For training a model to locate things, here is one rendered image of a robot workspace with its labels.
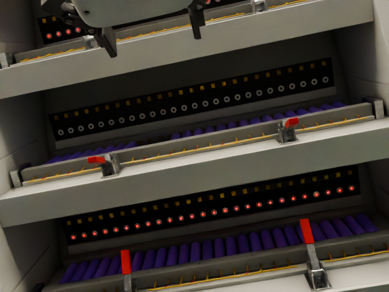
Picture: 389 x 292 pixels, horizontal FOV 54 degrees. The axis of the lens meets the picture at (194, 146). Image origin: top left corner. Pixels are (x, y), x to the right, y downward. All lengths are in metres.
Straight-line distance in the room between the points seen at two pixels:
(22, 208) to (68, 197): 0.07
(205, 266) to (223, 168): 0.16
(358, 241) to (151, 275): 0.32
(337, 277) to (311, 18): 0.37
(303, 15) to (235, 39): 0.10
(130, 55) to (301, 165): 0.30
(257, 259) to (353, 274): 0.14
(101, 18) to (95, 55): 0.27
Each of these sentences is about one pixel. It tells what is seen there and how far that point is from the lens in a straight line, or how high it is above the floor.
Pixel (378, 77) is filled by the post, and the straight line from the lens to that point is 0.66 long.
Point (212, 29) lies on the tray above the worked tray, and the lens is 0.60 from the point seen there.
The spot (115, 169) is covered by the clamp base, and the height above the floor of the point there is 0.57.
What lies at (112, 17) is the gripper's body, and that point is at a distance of 0.36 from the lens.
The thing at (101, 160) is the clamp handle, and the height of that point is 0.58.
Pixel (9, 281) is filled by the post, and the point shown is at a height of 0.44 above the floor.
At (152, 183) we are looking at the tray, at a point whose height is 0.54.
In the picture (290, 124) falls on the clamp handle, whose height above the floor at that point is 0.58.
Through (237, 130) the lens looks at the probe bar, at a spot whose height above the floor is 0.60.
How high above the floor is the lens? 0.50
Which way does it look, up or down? 9 degrees up
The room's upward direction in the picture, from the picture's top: 10 degrees counter-clockwise
